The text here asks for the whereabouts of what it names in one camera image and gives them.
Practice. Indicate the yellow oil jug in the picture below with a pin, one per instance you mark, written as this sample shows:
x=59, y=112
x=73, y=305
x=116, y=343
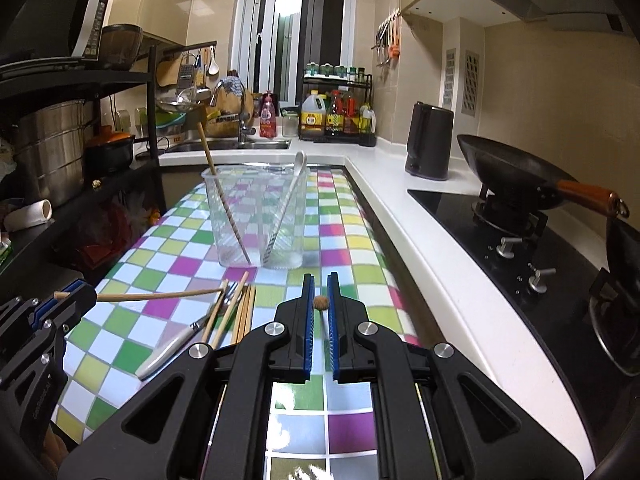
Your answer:
x=312, y=120

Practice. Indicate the wall vent grille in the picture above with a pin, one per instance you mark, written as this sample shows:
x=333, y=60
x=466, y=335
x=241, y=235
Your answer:
x=469, y=82
x=449, y=80

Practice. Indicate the brown bulky bag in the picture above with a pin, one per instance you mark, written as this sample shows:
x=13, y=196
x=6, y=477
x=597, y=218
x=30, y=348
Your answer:
x=225, y=120

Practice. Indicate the steel sink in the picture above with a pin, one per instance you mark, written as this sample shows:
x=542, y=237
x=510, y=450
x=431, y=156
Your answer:
x=225, y=146

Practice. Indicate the black electric kettle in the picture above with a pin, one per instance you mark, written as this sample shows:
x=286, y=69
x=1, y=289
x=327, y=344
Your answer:
x=430, y=145

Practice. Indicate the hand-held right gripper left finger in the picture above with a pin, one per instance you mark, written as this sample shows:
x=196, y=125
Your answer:
x=309, y=330

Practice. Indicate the green basin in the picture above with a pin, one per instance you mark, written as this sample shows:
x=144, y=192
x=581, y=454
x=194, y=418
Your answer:
x=167, y=120

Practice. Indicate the checkered tablecloth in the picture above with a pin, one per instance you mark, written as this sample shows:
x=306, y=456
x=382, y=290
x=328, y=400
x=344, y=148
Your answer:
x=350, y=240

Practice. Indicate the large steel pot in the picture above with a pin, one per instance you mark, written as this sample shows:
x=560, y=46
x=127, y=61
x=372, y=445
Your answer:
x=50, y=155

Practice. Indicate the dark pan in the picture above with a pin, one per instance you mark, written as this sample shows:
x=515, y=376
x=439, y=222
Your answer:
x=620, y=260

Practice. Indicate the white wall socket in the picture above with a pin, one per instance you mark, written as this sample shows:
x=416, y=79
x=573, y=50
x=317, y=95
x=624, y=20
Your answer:
x=122, y=120

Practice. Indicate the dark sauce bottle yellow label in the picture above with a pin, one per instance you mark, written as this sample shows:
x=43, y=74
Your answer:
x=333, y=120

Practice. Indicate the dark bowl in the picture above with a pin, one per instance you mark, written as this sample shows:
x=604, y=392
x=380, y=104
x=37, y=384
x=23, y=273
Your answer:
x=122, y=47

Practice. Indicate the black and white appliance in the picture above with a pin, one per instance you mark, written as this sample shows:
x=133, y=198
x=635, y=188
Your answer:
x=60, y=15

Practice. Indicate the white-framed window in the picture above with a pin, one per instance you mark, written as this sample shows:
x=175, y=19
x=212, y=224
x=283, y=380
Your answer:
x=290, y=35

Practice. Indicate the white roll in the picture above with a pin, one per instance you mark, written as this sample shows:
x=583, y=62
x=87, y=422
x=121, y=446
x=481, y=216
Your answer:
x=30, y=215

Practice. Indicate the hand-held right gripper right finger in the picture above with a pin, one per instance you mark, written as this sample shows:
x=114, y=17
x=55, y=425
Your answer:
x=335, y=330

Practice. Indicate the metal stove knob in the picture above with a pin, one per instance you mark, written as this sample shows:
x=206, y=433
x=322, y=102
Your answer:
x=540, y=281
x=507, y=247

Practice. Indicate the black pot with orange lid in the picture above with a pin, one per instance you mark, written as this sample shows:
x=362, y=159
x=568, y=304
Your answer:
x=107, y=152

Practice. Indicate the metal faucet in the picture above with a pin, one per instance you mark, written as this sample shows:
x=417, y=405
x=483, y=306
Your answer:
x=242, y=125

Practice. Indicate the dark sauce bottle red label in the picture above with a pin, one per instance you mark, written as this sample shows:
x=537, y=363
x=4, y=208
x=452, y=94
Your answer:
x=350, y=110

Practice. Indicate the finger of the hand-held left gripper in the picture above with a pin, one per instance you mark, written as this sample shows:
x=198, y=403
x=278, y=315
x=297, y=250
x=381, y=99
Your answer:
x=55, y=294
x=30, y=350

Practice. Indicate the red plastic bag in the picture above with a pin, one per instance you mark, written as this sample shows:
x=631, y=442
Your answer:
x=110, y=240

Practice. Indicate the yellow-green bottle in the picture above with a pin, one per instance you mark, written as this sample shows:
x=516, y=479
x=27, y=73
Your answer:
x=367, y=125

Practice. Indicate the clear plastic utensil holder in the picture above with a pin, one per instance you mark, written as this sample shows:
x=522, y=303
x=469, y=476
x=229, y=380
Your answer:
x=260, y=200

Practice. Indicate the wooden chopstick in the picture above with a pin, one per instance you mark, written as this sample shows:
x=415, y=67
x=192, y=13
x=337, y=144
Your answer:
x=246, y=315
x=150, y=294
x=230, y=310
x=241, y=315
x=250, y=312
x=320, y=303
x=210, y=160
x=214, y=311

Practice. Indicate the glass jar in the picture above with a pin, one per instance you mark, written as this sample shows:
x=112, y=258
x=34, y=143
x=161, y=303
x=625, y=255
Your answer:
x=290, y=125

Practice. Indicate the black shelf rack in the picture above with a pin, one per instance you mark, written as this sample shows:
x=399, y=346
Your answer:
x=152, y=110

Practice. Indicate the metal grater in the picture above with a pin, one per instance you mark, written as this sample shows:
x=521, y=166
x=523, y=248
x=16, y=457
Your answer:
x=186, y=74

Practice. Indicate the row of spice jars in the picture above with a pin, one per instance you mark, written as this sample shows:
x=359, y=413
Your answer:
x=335, y=70

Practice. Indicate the black hanging rail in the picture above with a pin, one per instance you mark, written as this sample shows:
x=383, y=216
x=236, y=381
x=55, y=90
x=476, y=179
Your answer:
x=190, y=45

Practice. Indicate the hanging metal scissors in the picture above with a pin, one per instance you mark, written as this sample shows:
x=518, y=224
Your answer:
x=382, y=45

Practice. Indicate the black gas stove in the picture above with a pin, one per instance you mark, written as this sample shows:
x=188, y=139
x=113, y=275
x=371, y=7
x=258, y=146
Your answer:
x=450, y=210

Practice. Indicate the white ladle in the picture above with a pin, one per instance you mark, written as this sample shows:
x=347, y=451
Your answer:
x=213, y=64

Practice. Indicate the pink dish soap bottle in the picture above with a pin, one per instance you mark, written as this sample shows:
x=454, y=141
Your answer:
x=267, y=120

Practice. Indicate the wooden cutting board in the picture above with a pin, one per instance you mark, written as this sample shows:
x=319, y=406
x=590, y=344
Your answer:
x=167, y=72

